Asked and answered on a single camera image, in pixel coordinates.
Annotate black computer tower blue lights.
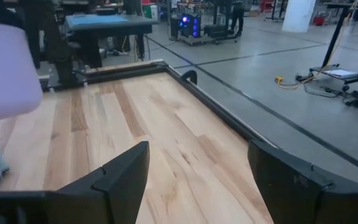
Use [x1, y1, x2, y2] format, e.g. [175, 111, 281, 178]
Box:
[170, 12, 202, 40]

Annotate black floor cable tangle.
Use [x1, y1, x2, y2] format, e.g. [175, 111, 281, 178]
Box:
[295, 73, 358, 108]

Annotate green white container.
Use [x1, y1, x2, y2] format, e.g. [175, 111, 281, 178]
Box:
[142, 2, 160, 20]

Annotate blue-topped work table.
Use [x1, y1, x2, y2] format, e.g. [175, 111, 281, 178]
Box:
[65, 14, 160, 68]

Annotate black rolling monitor stand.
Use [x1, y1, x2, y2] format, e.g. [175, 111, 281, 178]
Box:
[309, 0, 358, 93]

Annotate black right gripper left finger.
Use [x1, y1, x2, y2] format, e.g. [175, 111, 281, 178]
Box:
[0, 141, 150, 224]

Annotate white paper stack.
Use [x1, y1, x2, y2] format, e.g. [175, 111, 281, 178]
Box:
[324, 68, 358, 79]

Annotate person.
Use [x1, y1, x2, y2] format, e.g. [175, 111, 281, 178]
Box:
[230, 0, 246, 37]

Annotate white building pillar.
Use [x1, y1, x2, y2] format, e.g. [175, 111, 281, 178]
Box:
[281, 0, 317, 34]

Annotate black aluminium table frame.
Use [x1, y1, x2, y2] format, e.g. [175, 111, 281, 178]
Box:
[42, 60, 276, 149]

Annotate yellow power cable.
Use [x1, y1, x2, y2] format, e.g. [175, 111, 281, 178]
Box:
[274, 0, 358, 91]

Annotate pink plastic cup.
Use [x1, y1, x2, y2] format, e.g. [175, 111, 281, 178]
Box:
[0, 21, 44, 124]

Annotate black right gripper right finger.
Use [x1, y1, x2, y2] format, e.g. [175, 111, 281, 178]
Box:
[247, 139, 358, 224]

